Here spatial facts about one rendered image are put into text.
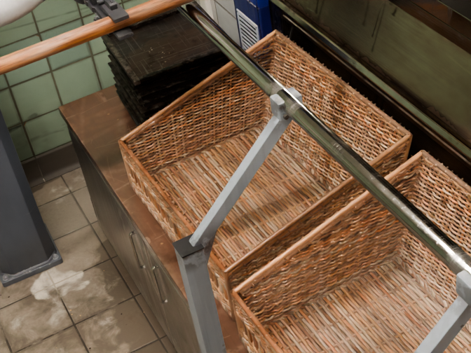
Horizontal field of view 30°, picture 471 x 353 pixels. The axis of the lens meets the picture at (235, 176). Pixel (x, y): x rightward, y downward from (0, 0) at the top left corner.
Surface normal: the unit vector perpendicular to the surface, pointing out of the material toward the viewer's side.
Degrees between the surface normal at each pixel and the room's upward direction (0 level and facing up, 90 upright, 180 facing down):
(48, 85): 90
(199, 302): 90
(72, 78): 90
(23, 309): 0
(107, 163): 0
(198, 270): 90
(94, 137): 0
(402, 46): 70
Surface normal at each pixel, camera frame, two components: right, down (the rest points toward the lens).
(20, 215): 0.43, 0.54
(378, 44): -0.87, 0.11
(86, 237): -0.14, -0.75
